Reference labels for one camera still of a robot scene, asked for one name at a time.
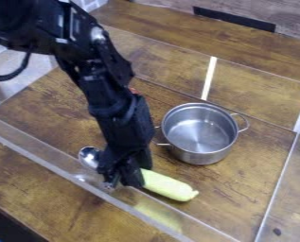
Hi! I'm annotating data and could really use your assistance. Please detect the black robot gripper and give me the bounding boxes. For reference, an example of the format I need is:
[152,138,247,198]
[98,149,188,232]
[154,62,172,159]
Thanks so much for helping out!
[87,95,154,188]

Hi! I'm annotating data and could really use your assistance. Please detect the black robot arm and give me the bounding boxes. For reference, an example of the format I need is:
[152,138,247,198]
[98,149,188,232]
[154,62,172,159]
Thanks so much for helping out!
[0,0,154,188]

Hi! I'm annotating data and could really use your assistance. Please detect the black cable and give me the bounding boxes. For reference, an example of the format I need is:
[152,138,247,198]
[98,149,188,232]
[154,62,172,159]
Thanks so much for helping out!
[0,50,34,82]

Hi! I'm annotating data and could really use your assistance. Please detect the stainless steel pot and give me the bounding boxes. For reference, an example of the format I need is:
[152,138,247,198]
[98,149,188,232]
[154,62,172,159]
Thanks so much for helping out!
[152,103,249,165]

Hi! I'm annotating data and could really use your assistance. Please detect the clear acrylic enclosure panel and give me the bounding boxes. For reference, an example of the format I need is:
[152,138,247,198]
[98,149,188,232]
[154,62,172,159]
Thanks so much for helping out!
[0,0,300,242]

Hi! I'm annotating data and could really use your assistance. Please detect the black wall baseboard strip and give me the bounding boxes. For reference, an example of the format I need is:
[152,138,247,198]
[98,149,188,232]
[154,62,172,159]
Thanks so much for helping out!
[193,7,276,32]

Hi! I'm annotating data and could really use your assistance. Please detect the white red toy mushroom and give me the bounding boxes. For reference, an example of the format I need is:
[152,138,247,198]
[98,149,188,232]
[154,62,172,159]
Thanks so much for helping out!
[129,88,140,95]

